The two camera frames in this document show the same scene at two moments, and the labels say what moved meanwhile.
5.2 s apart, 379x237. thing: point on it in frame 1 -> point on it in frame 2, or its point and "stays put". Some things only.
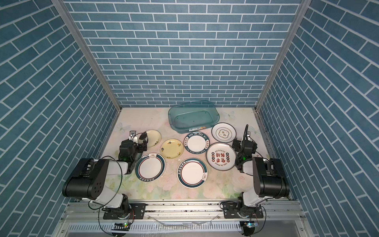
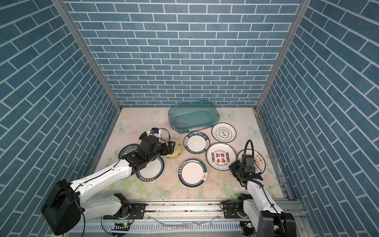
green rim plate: (150, 167) stays put
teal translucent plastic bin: (194, 116) stays put
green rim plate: (192, 173) stays put
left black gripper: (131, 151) -> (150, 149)
